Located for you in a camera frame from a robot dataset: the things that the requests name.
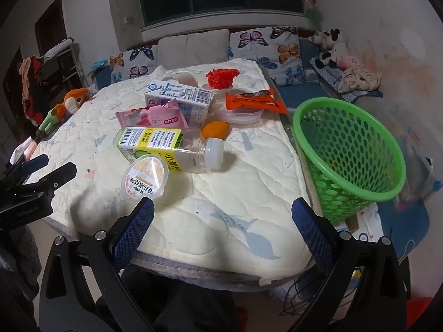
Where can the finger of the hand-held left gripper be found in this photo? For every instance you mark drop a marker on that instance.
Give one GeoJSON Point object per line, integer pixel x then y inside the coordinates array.
{"type": "Point", "coordinates": [59, 176]}
{"type": "Point", "coordinates": [33, 165]}

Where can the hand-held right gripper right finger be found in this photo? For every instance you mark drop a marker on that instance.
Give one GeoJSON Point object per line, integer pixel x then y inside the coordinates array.
{"type": "Point", "coordinates": [311, 235]}

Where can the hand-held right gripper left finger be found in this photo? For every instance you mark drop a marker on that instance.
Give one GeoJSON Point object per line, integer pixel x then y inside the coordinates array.
{"type": "Point", "coordinates": [135, 235]}

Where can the clear round lid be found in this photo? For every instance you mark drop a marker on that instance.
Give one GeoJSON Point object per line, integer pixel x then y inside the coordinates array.
{"type": "Point", "coordinates": [145, 176]}

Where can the green yellow juice carton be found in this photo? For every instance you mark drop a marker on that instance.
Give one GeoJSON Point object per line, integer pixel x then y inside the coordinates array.
{"type": "Point", "coordinates": [148, 138]}

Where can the green plastic mesh basket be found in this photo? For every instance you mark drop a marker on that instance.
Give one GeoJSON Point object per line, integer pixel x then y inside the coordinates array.
{"type": "Point", "coordinates": [400, 174]}

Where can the clear bottle with white cap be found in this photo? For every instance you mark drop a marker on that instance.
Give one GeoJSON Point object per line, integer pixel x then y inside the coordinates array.
{"type": "Point", "coordinates": [213, 152]}

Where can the pink snack packet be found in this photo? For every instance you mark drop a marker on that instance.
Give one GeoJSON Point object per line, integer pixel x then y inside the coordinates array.
{"type": "Point", "coordinates": [155, 116]}

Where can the small orange fruit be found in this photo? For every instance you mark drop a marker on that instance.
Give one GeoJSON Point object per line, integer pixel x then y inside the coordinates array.
{"type": "Point", "coordinates": [214, 129]}

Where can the clear plastic food container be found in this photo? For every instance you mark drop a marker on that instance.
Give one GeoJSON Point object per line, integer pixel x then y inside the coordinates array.
{"type": "Point", "coordinates": [238, 117]}

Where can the orange snack wrapper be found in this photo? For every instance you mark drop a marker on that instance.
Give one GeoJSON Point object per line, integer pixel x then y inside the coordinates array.
{"type": "Point", "coordinates": [252, 103]}

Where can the blue white milk carton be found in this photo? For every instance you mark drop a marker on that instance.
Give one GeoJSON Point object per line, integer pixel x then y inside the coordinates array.
{"type": "Point", "coordinates": [187, 93]}

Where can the white printed box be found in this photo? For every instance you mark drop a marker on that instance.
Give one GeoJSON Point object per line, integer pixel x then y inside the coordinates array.
{"type": "Point", "coordinates": [367, 224]}

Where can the orange monkey plush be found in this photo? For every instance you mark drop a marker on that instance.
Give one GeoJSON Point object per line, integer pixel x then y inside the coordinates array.
{"type": "Point", "coordinates": [74, 98]}

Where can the red clothes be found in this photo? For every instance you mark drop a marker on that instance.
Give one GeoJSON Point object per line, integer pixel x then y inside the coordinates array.
{"type": "Point", "coordinates": [31, 86]}

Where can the person's dark trousers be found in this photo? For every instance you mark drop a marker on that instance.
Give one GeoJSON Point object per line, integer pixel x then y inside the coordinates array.
{"type": "Point", "coordinates": [180, 304]}

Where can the blue floor cushion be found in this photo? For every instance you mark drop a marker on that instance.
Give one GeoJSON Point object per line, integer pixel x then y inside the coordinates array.
{"type": "Point", "coordinates": [405, 228]}

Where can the white quilted blanket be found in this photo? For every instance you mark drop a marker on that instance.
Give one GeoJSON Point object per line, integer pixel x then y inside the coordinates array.
{"type": "Point", "coordinates": [225, 186]}

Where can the metal clothes rack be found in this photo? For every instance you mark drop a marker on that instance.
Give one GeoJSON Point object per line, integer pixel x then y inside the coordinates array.
{"type": "Point", "coordinates": [62, 58]}

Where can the small butterfly print pillow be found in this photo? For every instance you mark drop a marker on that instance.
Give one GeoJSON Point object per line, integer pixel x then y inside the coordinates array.
{"type": "Point", "coordinates": [138, 62]}

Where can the dark wooden door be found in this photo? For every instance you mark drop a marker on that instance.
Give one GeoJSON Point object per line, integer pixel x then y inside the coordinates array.
{"type": "Point", "coordinates": [50, 24]}

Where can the white paper cup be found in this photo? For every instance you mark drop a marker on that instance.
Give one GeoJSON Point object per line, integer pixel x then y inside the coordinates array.
{"type": "Point", "coordinates": [183, 76]}

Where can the blue checked cloth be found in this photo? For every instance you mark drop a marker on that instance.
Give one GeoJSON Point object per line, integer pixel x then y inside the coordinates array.
{"type": "Point", "coordinates": [325, 75]}

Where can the small clear plastic cup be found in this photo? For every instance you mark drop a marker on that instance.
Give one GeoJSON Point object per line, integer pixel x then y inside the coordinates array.
{"type": "Point", "coordinates": [207, 86]}

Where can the spotted cream cloth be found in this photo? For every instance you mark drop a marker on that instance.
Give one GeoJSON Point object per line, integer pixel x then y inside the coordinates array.
{"type": "Point", "coordinates": [360, 76]}

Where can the red crumpled cloth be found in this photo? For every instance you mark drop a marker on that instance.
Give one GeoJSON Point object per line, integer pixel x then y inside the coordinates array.
{"type": "Point", "coordinates": [221, 77]}

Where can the black white cow plush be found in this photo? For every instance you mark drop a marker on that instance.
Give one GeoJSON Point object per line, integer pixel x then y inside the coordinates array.
{"type": "Point", "coordinates": [328, 53]}

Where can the beige pillow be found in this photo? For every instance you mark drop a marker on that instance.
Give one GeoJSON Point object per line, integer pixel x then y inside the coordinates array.
{"type": "Point", "coordinates": [190, 48]}

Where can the large butterfly print pillow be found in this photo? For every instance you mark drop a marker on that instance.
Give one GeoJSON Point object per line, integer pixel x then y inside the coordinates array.
{"type": "Point", "coordinates": [263, 48]}

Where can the wall switch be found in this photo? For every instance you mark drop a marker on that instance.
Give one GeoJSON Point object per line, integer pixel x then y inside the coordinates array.
{"type": "Point", "coordinates": [129, 20]}

